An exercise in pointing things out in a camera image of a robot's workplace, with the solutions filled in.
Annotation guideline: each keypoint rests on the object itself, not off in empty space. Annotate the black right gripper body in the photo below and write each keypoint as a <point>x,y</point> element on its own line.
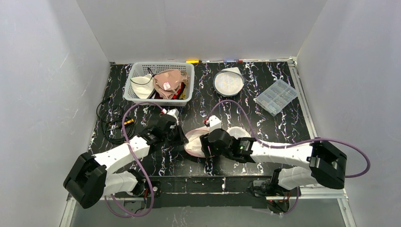
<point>206,144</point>

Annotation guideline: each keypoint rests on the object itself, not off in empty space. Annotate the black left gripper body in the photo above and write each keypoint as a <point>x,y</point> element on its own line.
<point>175,132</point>

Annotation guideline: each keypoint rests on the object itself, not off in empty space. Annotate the white pink-trim laundry bag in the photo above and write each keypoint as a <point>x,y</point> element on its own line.
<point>193,147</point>

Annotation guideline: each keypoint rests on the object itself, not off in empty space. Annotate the bright red bra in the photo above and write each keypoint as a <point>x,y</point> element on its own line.
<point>181,94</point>

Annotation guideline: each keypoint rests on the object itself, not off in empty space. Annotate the beige pink bra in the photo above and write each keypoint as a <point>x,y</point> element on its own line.
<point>168,83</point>

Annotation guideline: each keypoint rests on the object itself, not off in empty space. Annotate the black bra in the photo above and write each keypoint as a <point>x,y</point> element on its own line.
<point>143,86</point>

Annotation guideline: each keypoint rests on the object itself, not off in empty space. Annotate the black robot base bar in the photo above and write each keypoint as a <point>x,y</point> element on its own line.
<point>217,191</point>

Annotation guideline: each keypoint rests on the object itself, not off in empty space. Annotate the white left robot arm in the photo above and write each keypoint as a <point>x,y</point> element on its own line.
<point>95,176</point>

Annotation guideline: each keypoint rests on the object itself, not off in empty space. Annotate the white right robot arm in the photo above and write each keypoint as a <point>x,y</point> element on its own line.
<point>314,162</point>

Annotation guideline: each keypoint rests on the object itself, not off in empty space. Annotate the white plastic basket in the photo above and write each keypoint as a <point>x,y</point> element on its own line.
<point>141,69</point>

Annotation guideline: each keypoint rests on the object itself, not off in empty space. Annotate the clear plastic parts box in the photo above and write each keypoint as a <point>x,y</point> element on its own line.
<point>276,97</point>

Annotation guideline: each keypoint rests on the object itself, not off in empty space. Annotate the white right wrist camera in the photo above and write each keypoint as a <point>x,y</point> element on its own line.
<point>213,123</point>

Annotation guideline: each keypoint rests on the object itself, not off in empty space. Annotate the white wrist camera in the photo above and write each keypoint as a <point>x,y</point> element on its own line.
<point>171,115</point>
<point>213,123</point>

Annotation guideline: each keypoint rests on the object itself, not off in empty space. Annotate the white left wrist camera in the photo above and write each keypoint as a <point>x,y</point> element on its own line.
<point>171,115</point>

